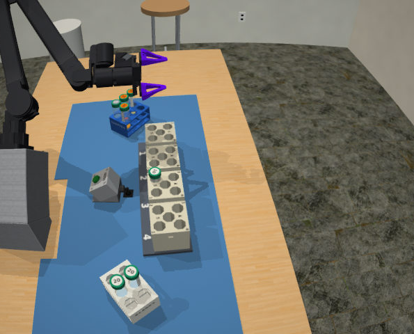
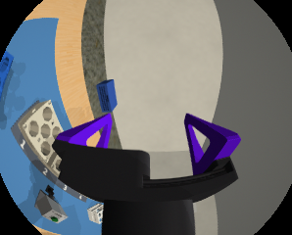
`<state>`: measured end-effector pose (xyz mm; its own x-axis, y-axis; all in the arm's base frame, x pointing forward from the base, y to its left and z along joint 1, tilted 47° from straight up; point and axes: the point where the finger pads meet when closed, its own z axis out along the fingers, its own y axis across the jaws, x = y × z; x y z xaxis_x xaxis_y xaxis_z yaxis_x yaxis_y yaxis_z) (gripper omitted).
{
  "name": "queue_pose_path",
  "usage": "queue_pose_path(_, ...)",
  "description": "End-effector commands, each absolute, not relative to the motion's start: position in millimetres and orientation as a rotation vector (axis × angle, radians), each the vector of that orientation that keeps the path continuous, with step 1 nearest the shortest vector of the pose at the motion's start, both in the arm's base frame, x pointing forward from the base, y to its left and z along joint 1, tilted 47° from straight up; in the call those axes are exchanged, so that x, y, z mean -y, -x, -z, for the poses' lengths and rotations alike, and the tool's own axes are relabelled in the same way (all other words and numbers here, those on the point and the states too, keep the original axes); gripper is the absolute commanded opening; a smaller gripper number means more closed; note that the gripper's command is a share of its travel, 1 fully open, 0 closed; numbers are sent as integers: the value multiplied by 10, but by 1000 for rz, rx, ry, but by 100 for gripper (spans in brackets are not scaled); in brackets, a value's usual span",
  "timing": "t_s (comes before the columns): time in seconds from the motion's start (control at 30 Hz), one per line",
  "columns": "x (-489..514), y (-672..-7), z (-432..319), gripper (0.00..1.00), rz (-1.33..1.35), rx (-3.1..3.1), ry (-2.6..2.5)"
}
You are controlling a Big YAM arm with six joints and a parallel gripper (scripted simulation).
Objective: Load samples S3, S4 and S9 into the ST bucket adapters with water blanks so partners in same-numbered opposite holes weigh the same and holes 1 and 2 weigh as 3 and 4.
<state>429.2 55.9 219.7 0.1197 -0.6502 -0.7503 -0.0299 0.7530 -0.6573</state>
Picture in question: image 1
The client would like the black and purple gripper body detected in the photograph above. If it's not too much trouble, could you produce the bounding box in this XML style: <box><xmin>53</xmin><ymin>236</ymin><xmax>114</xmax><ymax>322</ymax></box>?
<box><xmin>112</xmin><ymin>52</ymin><xmax>142</xmax><ymax>97</ymax></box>

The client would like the beige block with round holes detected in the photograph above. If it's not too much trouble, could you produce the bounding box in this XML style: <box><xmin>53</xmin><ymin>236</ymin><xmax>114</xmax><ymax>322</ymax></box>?
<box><xmin>149</xmin><ymin>201</ymin><xmax>190</xmax><ymax>252</ymax></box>

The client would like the blue tube rack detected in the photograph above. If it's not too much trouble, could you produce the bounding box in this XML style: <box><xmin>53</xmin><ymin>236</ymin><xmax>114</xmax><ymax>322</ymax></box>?
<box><xmin>109</xmin><ymin>102</ymin><xmax>150</xmax><ymax>138</ymax></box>

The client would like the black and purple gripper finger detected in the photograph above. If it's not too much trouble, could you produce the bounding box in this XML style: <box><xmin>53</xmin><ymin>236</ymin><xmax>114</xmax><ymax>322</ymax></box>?
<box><xmin>141</xmin><ymin>83</ymin><xmax>166</xmax><ymax>100</ymax></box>
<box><xmin>141</xmin><ymin>49</ymin><xmax>168</xmax><ymax>66</ymax></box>

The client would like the white tube rack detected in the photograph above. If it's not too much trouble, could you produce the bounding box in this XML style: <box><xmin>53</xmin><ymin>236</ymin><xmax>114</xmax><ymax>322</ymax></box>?
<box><xmin>99</xmin><ymin>260</ymin><xmax>160</xmax><ymax>324</ymax></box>

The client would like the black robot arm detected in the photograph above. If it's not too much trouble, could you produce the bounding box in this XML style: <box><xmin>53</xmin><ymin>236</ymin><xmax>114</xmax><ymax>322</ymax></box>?
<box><xmin>0</xmin><ymin>0</ymin><xmax>132</xmax><ymax>150</ymax></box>

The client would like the blue bench mat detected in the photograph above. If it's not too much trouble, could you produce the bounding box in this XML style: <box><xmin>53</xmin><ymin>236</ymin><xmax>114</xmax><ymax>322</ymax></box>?
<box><xmin>32</xmin><ymin>95</ymin><xmax>243</xmax><ymax>334</ymax></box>

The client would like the beige bucket adapter with round holes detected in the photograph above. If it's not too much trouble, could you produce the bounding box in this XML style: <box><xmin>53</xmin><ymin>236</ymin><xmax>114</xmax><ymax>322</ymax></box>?
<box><xmin>147</xmin><ymin>170</ymin><xmax>184</xmax><ymax>204</ymax></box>
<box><xmin>146</xmin><ymin>144</ymin><xmax>180</xmax><ymax>172</ymax></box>
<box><xmin>145</xmin><ymin>122</ymin><xmax>177</xmax><ymax>146</ymax></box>

